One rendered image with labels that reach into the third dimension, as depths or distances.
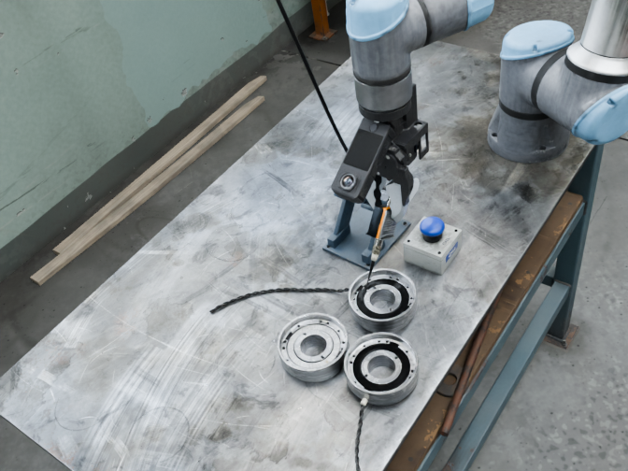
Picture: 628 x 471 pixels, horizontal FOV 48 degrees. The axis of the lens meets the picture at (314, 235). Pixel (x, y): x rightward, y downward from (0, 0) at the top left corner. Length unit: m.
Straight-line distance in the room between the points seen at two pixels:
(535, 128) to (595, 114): 0.19
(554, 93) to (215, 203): 0.64
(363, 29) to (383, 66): 0.05
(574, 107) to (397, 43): 0.41
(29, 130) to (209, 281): 1.43
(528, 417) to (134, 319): 1.12
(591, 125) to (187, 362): 0.73
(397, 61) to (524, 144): 0.51
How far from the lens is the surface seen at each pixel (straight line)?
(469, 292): 1.14
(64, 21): 2.54
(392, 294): 1.11
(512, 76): 1.29
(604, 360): 2.08
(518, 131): 1.34
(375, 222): 1.06
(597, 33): 1.17
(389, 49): 0.88
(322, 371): 1.02
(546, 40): 1.27
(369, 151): 0.95
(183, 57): 2.92
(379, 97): 0.92
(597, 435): 1.96
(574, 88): 1.19
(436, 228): 1.13
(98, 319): 1.24
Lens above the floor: 1.68
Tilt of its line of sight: 45 degrees down
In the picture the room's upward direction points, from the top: 11 degrees counter-clockwise
